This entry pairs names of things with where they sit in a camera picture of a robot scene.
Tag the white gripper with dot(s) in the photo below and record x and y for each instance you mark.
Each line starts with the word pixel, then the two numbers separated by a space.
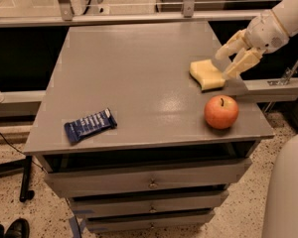
pixel 266 34

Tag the yellow sponge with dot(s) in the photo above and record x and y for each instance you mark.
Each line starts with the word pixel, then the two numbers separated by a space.
pixel 206 74

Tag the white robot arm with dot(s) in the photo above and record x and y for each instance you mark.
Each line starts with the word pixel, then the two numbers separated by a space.
pixel 281 209

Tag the red apple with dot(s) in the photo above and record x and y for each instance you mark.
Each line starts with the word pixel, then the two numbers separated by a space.
pixel 221 112

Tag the grey drawer cabinet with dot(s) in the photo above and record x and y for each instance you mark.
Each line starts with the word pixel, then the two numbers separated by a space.
pixel 141 74

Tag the middle grey drawer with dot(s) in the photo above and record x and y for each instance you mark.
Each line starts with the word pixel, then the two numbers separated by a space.
pixel 151 204

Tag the grey drawer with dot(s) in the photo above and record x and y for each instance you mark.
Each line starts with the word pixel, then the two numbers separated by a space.
pixel 149 221
pixel 143 178
pixel 151 204

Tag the blue snack bar wrapper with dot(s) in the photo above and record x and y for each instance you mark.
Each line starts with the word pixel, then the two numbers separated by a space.
pixel 90 125

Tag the top grey drawer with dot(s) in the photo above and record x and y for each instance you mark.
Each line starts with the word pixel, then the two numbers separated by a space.
pixel 143 178

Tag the bottom grey drawer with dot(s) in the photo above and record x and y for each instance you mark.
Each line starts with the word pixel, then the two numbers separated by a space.
pixel 149 221

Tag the black stand leg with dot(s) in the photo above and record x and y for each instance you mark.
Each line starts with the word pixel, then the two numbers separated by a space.
pixel 22 166

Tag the black shoe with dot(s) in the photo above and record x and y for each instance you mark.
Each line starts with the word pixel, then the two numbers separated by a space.
pixel 18 229

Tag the grey metal rail frame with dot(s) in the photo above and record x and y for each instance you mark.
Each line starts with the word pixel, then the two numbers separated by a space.
pixel 45 13

